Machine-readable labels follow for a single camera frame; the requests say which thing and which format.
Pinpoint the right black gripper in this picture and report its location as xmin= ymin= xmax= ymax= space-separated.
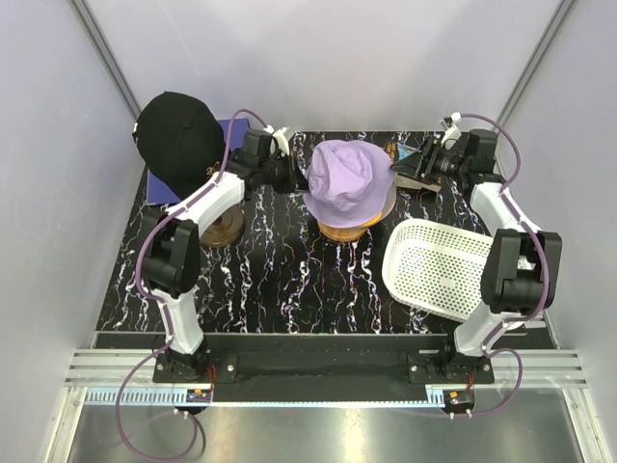
xmin=389 ymin=136 xmax=469 ymax=187

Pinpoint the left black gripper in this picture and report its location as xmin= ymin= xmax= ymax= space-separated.
xmin=258 ymin=150 xmax=311 ymax=195

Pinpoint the orange hat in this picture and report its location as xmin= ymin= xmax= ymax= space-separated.
xmin=361 ymin=197 xmax=396 ymax=228

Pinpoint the lavender grey cap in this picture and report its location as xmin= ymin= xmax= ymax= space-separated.
xmin=304 ymin=140 xmax=396 ymax=229

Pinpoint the black baseball cap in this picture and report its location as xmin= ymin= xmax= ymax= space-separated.
xmin=132 ymin=92 xmax=225 ymax=200

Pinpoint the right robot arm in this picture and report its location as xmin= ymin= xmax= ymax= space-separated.
xmin=393 ymin=125 xmax=563 ymax=383

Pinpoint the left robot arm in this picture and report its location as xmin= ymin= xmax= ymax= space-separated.
xmin=135 ymin=126 xmax=308 ymax=382

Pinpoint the colourful treehouse book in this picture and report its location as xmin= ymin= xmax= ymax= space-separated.
xmin=385 ymin=141 xmax=442 ymax=193

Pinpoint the white foam mannequin head stand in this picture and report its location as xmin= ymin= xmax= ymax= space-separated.
xmin=201 ymin=205 xmax=245 ymax=248

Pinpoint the light wooden hat stand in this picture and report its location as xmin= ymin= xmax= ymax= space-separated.
xmin=317 ymin=222 xmax=368 ymax=243

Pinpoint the white perforated basket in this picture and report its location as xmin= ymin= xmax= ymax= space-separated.
xmin=382 ymin=219 xmax=493 ymax=323

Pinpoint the purple flat book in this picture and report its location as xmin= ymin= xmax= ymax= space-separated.
xmin=146 ymin=118 xmax=250 ymax=205

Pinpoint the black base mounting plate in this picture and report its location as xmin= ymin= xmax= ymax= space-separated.
xmin=153 ymin=334 xmax=495 ymax=386

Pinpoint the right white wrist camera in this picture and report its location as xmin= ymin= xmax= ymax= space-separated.
xmin=441 ymin=112 xmax=462 ymax=150

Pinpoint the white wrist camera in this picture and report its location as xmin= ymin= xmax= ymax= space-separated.
xmin=264 ymin=125 xmax=295 ymax=156
xmin=441 ymin=112 xmax=462 ymax=150

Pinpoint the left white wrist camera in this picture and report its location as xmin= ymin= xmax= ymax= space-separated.
xmin=264 ymin=125 xmax=295 ymax=156

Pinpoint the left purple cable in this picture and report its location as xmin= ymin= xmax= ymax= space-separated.
xmin=115 ymin=109 xmax=271 ymax=457

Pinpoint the purple cable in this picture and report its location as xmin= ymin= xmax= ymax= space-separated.
xmin=460 ymin=113 xmax=553 ymax=416
xmin=115 ymin=109 xmax=271 ymax=457

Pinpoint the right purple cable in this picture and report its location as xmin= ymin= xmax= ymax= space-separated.
xmin=460 ymin=113 xmax=553 ymax=416

